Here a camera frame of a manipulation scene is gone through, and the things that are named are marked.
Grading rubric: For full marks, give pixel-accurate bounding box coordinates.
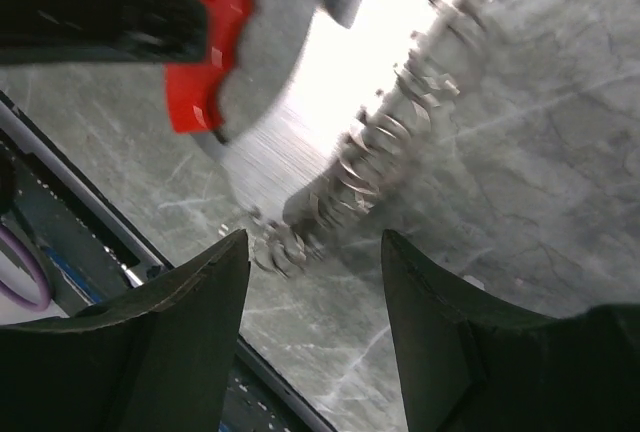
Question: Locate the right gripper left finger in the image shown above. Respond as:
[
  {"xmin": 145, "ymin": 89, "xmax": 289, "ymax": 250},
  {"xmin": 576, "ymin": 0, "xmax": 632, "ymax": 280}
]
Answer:
[{"xmin": 1, "ymin": 230, "xmax": 250, "ymax": 431}]

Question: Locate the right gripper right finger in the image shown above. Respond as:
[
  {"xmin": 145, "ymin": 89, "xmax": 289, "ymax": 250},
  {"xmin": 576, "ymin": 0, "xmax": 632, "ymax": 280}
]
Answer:
[{"xmin": 381, "ymin": 230, "xmax": 639, "ymax": 431}]

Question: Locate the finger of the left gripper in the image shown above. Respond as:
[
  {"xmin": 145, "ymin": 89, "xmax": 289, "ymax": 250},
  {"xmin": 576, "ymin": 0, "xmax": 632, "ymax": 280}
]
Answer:
[{"xmin": 1, "ymin": 0, "xmax": 207, "ymax": 65}]

